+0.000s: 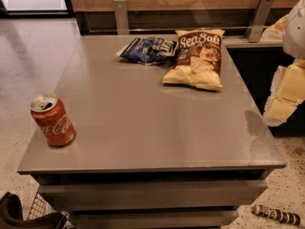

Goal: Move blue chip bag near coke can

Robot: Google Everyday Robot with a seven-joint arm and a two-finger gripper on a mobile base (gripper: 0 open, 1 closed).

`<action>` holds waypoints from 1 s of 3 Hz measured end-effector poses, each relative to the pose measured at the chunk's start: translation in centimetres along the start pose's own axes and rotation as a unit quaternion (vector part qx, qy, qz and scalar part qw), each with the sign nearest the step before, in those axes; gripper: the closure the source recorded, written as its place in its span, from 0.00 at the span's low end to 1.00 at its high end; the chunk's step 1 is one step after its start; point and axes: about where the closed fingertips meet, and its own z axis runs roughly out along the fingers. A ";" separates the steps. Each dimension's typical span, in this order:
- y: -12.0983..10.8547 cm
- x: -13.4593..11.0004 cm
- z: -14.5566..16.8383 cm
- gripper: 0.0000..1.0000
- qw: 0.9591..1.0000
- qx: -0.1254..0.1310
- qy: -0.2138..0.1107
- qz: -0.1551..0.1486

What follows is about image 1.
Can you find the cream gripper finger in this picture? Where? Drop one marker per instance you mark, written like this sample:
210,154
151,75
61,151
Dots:
281,110
292,86

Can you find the blue chip bag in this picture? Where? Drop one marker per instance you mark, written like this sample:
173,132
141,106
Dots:
149,51

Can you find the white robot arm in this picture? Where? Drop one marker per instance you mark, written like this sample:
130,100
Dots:
293,45

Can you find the brown sea salt chip bag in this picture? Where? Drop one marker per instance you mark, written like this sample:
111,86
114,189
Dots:
198,62

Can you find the red coke can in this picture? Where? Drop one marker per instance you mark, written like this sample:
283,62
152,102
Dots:
49,113

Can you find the dark bag with mesh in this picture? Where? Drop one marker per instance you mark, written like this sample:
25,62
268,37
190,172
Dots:
11,216

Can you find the black white patterned cylinder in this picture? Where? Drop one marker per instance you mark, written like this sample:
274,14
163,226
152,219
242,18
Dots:
277,215

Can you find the upper grey drawer front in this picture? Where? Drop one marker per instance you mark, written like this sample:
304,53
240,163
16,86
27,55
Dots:
152,195

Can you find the grey drawer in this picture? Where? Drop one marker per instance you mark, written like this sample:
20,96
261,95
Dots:
152,195
155,220

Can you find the lower grey drawer front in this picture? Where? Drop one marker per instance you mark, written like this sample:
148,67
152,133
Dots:
155,220

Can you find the right metal wall bracket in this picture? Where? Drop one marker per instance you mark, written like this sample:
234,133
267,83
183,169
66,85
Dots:
255,30

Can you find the metal wall bracket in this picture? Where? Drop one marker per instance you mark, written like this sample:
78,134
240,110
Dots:
255,30
121,17

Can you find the left metal wall bracket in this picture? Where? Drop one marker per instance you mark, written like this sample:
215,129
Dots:
121,17

